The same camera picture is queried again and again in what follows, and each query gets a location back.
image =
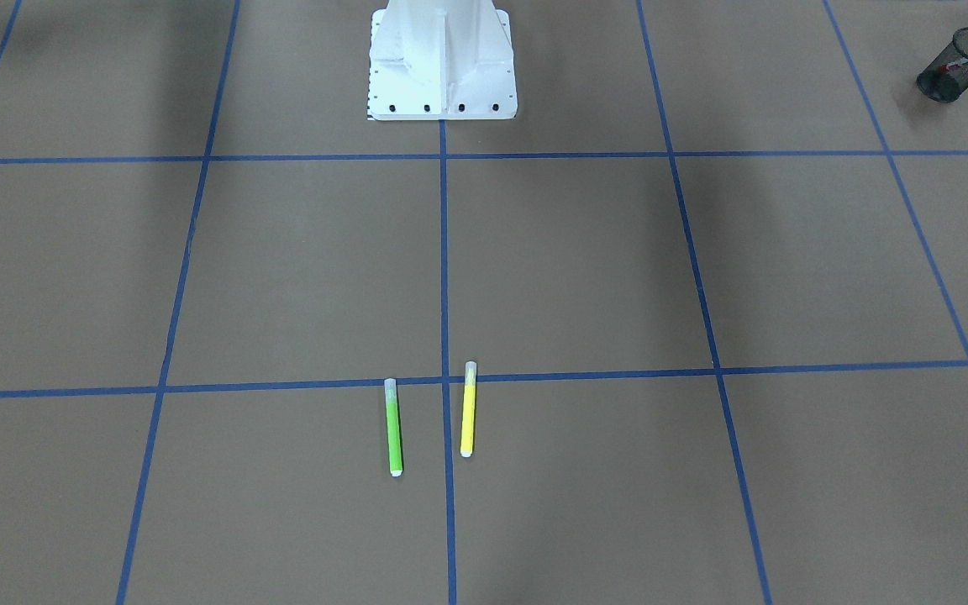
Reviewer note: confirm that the yellow marker pen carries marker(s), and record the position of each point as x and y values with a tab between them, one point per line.
468	416

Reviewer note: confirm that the green marker pen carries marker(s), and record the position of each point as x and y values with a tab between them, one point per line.
392	421

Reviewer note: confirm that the black mesh cup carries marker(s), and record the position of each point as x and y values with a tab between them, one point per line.
945	79

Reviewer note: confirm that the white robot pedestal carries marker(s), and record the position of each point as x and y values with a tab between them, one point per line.
441	60

